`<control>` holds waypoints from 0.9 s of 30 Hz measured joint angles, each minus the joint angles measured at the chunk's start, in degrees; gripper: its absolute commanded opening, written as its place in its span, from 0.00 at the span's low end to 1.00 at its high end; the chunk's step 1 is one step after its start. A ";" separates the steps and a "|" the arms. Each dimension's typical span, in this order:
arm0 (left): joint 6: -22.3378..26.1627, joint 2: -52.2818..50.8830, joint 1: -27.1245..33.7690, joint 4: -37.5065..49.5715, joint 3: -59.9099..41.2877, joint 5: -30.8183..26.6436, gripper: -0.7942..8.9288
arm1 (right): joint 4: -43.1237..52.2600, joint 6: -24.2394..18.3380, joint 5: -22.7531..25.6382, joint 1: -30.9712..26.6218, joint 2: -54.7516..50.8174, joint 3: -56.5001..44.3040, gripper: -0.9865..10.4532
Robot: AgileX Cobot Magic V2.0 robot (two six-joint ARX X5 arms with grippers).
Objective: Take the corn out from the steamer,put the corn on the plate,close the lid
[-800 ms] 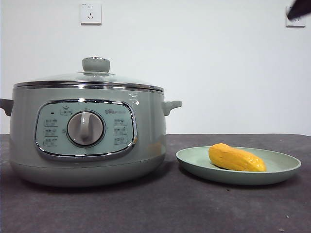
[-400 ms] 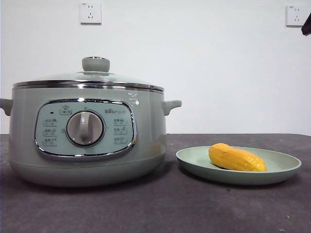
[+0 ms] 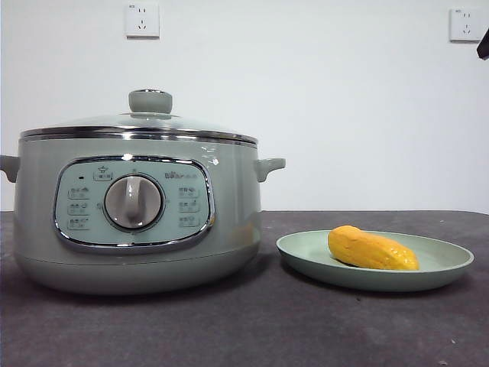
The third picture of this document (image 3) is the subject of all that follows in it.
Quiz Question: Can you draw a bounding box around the yellow corn cob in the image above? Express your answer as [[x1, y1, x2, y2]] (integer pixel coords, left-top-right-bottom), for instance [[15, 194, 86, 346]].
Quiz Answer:
[[327, 225, 421, 272]]

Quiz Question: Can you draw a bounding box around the glass lid with green knob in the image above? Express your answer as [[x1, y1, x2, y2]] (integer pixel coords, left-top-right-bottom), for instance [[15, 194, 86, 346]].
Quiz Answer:
[[19, 88, 258, 146]]

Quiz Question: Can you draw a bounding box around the pale green round plate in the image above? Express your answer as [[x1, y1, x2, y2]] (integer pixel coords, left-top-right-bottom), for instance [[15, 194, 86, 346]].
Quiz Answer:
[[275, 229, 475, 294]]

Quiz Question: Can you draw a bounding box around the pale green electric steamer pot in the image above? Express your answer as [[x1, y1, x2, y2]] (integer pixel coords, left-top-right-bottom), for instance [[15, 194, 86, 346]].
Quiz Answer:
[[0, 134, 287, 296]]

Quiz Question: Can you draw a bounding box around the grey round dial knob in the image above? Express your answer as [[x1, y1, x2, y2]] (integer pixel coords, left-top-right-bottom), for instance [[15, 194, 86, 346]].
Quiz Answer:
[[104, 175, 165, 231]]

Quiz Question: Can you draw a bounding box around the white wall socket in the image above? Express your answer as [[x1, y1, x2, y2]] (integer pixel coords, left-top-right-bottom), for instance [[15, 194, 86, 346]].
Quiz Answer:
[[125, 2, 160, 40], [448, 8, 484, 44]]

